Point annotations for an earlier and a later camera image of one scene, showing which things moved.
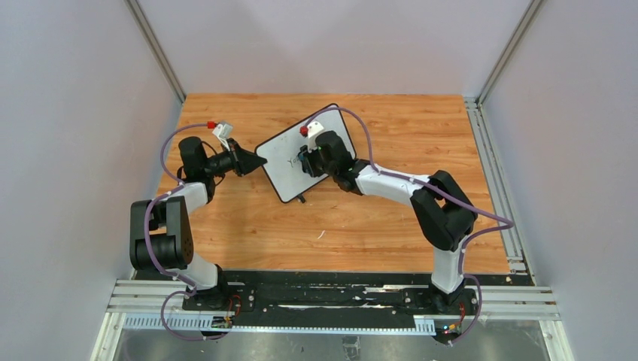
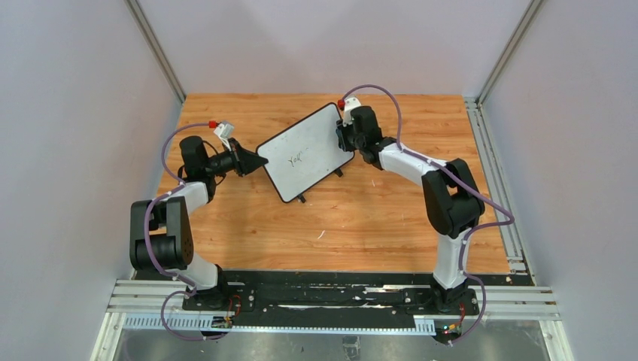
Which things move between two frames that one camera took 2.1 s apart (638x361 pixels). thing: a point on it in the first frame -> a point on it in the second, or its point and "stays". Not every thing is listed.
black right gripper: [305, 159] -> [344, 135]
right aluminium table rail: [517, 257] stays
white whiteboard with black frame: [279, 156] stays
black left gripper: [237, 159] stays
